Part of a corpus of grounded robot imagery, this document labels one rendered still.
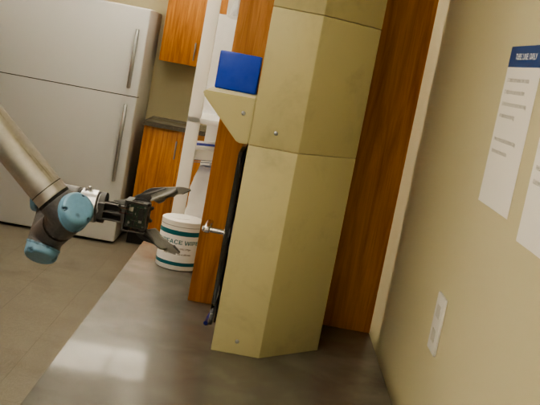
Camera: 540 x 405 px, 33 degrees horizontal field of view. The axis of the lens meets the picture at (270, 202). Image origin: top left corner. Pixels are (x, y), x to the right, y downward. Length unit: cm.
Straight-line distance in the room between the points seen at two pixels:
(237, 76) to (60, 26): 492
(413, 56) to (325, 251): 57
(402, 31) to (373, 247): 56
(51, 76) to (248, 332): 517
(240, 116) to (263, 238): 27
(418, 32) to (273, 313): 81
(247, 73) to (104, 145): 486
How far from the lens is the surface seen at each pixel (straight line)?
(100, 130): 701
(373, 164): 237
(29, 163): 197
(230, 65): 219
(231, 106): 198
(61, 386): 176
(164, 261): 273
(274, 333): 209
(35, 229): 206
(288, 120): 198
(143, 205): 206
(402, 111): 237
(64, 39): 704
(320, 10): 198
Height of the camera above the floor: 160
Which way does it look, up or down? 9 degrees down
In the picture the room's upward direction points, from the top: 11 degrees clockwise
